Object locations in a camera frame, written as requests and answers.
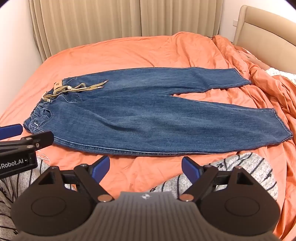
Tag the white pillow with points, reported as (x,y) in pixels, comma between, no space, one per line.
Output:
(283,74)

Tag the grey patterned trouser legs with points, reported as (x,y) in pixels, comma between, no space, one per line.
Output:
(9,197)

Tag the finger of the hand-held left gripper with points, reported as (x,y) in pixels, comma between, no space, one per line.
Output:
(42,138)
(10,131)

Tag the beige padded headboard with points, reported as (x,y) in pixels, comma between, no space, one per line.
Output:
(261,30)

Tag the beige pleated curtain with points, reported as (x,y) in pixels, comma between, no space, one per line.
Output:
(104,23)

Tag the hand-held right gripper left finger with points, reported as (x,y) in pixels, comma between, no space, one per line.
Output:
(101,166)

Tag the white wall socket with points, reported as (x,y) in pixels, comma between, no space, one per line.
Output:
(235,22)

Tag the blue denim pants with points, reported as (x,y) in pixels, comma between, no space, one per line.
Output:
(143,115)

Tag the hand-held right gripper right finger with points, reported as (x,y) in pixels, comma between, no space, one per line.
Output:
(190,170)

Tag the orange bed cover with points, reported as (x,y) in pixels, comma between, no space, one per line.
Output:
(129,53)

